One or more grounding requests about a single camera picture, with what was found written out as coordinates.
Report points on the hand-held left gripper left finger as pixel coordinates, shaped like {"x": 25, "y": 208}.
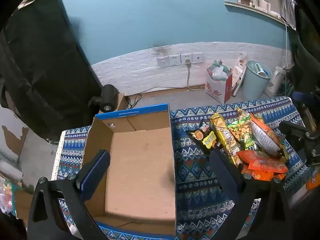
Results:
{"x": 96, "y": 172}

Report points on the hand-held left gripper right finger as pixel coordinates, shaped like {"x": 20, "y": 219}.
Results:
{"x": 225, "y": 172}

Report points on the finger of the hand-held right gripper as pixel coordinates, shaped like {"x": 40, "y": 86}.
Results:
{"x": 293, "y": 130}

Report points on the orange and silver snack packet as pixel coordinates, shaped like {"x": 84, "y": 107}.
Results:
{"x": 265, "y": 136}

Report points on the black snack packet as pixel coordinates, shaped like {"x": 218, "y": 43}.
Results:
{"x": 205, "y": 136}

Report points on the green peanut snack packet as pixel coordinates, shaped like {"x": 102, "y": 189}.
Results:
{"x": 241, "y": 132}

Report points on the blue cardboard box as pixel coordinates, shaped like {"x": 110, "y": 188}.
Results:
{"x": 140, "y": 170}

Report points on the blue patterned tablecloth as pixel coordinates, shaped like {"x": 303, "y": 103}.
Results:
{"x": 195, "y": 170}

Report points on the white electric kettle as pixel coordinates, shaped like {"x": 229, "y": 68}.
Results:
{"x": 275, "y": 82}

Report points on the light blue waste bin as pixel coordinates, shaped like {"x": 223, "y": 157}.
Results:
{"x": 255, "y": 85}

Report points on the white paper packaging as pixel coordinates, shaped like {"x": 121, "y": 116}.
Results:
{"x": 238, "y": 75}

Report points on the dark cloth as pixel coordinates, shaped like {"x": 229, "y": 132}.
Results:
{"x": 306, "y": 50}

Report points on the white and red carton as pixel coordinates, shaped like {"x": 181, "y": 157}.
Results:
{"x": 216, "y": 90}

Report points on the crumpled plastic bags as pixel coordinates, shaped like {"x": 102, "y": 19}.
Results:
{"x": 218, "y": 72}

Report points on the black cloth backdrop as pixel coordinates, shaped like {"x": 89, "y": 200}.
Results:
{"x": 45, "y": 67}

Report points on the white wall socket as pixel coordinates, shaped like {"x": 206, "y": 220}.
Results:
{"x": 183, "y": 57}
{"x": 174, "y": 60}
{"x": 197, "y": 57}
{"x": 163, "y": 61}

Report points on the white wall shelf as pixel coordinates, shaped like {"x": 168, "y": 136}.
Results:
{"x": 260, "y": 12}

